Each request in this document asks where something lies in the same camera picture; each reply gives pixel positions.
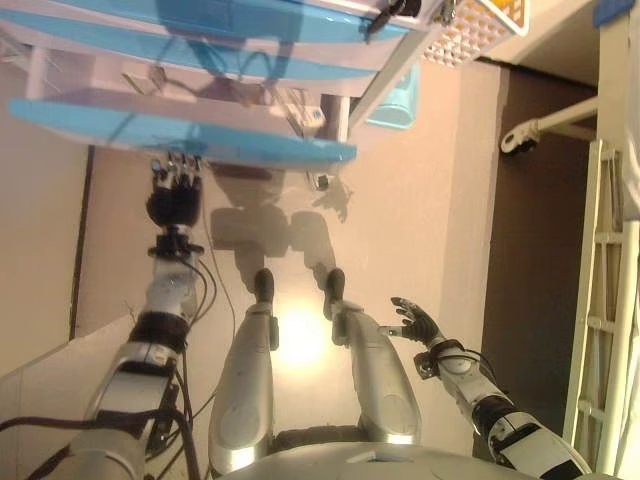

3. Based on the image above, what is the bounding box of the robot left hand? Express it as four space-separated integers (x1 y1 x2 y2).
146 151 205 230

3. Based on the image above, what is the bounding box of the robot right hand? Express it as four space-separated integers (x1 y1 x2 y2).
378 296 442 347

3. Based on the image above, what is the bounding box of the blue front cart drawer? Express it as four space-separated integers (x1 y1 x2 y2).
0 19 386 86
7 44 359 166
0 0 416 44

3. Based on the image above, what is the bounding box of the blue white medicine box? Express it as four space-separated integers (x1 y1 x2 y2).
299 104 324 131

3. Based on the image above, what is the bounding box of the cart caster wheel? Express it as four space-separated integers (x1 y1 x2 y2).
307 169 336 194

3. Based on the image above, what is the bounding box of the grey robot torso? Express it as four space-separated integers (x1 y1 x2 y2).
214 439 506 480

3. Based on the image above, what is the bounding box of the robot left leg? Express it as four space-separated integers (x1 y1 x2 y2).
207 267 280 479

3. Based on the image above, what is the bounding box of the bed caster wheel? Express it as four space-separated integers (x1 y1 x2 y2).
501 119 541 159

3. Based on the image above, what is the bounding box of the light blue waste bin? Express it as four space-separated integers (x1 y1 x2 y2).
364 64 421 129

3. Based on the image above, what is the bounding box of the white hospital bed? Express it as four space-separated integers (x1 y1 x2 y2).
499 0 640 226

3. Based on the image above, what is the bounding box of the white medical cart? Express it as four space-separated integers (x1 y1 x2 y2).
0 0 446 151

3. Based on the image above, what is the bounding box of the black cart key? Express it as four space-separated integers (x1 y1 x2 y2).
367 0 424 34

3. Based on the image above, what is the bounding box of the blue bed clip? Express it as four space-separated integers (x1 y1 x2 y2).
592 0 631 26

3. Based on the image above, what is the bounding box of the white bed side rail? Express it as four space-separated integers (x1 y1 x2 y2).
562 138 640 474

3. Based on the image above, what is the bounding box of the thick black cable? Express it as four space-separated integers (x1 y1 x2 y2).
0 407 201 480

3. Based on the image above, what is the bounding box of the white wire basket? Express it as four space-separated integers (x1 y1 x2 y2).
422 0 531 64

